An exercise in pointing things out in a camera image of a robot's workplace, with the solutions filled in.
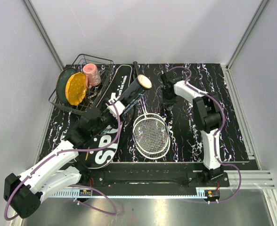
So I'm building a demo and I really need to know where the dark green plate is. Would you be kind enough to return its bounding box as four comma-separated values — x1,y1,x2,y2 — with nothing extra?
56,68,76,104

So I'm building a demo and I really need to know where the right aluminium frame post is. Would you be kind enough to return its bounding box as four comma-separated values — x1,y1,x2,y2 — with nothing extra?
226,0,270,70

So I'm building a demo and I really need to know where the black wire dish rack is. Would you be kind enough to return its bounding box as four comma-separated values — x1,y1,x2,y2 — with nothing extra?
49,54,114,115

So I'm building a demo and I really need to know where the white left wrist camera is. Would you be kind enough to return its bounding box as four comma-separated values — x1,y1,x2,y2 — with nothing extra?
107,101,125,119

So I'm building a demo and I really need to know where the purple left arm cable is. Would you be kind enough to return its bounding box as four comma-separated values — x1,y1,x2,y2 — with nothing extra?
3,100,122,221

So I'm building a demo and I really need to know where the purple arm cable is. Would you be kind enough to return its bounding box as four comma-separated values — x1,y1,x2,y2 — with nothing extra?
3,100,122,221
168,66,242,203

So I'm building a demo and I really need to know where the black sport racket bag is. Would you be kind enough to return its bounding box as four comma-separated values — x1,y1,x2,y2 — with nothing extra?
82,65,132,170

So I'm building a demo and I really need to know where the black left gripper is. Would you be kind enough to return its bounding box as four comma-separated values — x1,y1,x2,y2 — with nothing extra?
91,99,126,137

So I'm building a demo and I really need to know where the white badminton racket upper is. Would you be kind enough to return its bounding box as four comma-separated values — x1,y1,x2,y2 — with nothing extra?
132,61,171,159

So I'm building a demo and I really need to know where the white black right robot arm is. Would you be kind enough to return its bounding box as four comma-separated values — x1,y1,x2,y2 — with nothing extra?
161,71,225,187

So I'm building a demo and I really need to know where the aluminium frame post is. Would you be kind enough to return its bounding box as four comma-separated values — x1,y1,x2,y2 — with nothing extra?
226,0,270,70
21,0,64,69

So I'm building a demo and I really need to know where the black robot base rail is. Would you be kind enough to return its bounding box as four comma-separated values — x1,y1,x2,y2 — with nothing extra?
80,162,230,198

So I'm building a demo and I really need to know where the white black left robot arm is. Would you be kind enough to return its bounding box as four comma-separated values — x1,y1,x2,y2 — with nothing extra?
4,95,137,221

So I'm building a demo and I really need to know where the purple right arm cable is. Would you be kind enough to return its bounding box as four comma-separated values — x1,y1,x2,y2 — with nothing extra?
168,66,242,203

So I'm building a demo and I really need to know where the black shuttlecock tube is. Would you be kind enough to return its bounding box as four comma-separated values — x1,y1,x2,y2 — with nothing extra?
117,74,152,114

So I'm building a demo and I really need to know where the yellow dotted plate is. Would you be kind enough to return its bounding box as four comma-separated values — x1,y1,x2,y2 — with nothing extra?
65,72,87,106

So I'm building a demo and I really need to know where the aluminium front frame rail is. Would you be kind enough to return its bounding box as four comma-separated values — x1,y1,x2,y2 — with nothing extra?
22,165,277,226

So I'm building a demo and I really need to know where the pink patterned mug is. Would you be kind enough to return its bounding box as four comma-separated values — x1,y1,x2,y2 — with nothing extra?
82,63,101,89

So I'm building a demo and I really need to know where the left aluminium frame post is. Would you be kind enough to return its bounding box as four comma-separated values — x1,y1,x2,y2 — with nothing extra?
21,0,64,69

